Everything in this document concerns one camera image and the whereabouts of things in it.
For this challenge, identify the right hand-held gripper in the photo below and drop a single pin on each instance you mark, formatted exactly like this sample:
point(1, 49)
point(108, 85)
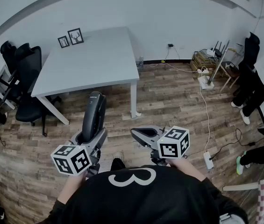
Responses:
point(171, 146)

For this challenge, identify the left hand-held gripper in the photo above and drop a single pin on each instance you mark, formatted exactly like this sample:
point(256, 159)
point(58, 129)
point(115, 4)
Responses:
point(72, 160)

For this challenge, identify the person's left forearm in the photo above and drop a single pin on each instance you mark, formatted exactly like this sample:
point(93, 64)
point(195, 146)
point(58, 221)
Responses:
point(72, 188)

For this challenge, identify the person's right forearm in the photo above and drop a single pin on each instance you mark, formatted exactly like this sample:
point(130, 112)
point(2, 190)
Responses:
point(187, 168)

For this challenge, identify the black mesh office chair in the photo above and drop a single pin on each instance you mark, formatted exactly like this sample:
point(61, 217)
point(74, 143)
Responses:
point(29, 78)
point(8, 52)

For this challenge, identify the long white power strip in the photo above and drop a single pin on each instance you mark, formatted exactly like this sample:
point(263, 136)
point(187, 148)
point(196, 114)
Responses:
point(208, 160)

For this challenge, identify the person's black printed shirt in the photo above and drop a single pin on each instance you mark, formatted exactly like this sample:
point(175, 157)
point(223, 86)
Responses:
point(141, 202)

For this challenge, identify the clear plastic bottle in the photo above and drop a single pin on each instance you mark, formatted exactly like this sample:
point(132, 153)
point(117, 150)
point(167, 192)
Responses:
point(140, 63)

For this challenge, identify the white stand base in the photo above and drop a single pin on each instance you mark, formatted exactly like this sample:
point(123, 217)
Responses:
point(205, 82)

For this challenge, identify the small white power strip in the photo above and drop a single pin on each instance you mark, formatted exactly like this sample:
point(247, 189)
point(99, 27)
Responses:
point(203, 71)

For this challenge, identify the stack of wooden crates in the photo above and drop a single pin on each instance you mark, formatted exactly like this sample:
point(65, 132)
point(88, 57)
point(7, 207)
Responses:
point(201, 60)

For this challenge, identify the grey stand pole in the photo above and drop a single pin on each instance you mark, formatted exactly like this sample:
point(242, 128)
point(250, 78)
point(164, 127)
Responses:
point(219, 62)

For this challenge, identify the white round router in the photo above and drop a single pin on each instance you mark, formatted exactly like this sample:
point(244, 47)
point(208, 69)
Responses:
point(210, 52)

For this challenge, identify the wooden stool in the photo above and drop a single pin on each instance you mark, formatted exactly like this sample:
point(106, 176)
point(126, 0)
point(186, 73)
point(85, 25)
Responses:
point(230, 72)

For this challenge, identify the pale wooden bar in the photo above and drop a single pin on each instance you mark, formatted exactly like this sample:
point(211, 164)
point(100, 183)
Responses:
point(240, 186)

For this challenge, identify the black router with antennas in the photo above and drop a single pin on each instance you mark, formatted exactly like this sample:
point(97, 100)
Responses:
point(218, 51)

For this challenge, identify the grey white worn device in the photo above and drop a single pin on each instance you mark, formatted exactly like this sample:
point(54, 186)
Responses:
point(228, 218)

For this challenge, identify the black wall charger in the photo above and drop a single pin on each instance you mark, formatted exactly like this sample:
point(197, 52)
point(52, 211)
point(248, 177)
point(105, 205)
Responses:
point(170, 45)

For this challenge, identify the trees picture black frame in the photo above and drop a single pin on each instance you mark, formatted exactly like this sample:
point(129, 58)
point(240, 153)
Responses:
point(63, 41)

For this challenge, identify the deer picture black frame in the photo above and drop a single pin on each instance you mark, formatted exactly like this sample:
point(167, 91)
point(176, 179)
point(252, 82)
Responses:
point(75, 37)

